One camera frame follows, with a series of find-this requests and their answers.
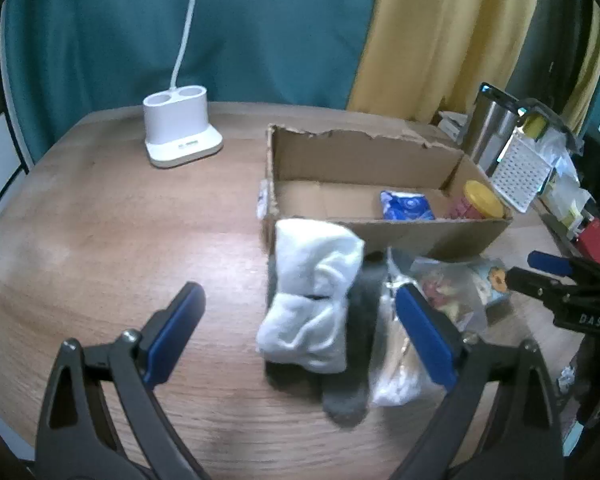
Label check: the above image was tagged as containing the stainless steel tumbler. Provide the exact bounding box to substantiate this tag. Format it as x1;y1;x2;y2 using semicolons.
462;82;521;176

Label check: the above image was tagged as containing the torn cardboard box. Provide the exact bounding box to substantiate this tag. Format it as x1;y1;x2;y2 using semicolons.
256;124;514;261

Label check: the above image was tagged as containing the yellow curtain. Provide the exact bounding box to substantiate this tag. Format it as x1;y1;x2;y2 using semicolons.
347;0;600;133

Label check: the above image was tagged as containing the blue and white packet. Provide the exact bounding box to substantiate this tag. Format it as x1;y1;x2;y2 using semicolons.
380;190;436;222

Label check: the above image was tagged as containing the red box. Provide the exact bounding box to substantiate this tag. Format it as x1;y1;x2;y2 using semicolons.
576;220;600;272

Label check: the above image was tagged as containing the clear bag of colourful snacks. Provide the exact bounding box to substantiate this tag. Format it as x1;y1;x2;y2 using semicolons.
387;254;513;335

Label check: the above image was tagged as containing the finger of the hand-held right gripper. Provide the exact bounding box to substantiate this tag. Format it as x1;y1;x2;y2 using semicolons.
505;266;588;312
527;250;600;286

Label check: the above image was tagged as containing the white perforated basket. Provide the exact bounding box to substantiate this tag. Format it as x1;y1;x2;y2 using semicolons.
492;132;556;211

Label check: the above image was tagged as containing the red jar with yellow lid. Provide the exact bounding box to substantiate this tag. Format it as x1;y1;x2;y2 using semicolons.
445;180;506;220

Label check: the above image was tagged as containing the white sock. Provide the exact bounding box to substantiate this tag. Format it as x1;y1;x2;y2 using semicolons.
256;218;366;375

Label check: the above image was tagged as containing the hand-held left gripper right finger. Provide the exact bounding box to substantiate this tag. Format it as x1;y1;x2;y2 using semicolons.
387;282;566;480

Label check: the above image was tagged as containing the white desk lamp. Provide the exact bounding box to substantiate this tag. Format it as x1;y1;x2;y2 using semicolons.
142;0;225;169

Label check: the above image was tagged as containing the pile of clear plastic bags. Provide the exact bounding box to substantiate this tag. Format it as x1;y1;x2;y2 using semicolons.
540;130;598;233

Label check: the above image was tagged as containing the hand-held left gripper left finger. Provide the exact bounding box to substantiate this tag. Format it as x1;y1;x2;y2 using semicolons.
35;281;216;480

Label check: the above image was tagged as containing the teal curtain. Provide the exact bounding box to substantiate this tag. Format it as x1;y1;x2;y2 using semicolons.
0;0;382;161

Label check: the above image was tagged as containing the clear bag of cotton swabs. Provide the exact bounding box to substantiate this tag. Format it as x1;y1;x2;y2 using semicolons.
370;305;447;408

